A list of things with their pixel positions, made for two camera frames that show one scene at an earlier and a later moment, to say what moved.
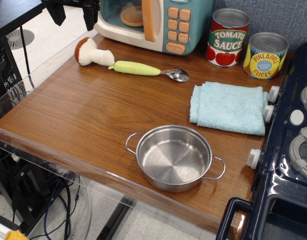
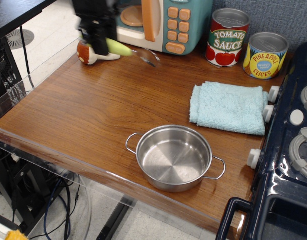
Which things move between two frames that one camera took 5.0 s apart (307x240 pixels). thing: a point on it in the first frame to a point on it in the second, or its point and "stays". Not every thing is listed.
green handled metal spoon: x=176 y=74 to x=117 y=48
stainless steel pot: x=175 y=158 stays
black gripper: x=82 y=3 to x=100 y=16
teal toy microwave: x=183 y=27 stays
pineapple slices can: x=265 y=55 stays
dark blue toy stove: x=282 y=206 stays
